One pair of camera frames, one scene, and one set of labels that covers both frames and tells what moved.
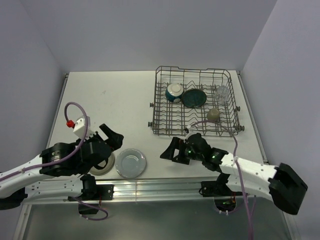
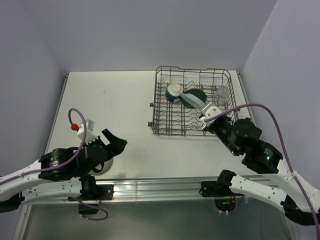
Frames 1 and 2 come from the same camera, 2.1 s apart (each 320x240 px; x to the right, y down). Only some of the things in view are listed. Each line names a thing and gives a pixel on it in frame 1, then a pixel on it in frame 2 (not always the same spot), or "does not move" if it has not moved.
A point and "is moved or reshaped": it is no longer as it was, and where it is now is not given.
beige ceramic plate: x=98 y=171 does not move
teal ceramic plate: x=194 y=98 is moved or reshaped
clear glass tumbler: x=222 y=94 does not move
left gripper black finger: x=115 y=139 to x=117 y=145
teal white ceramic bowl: x=174 y=92 does not move
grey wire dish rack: x=203 y=100 does not move
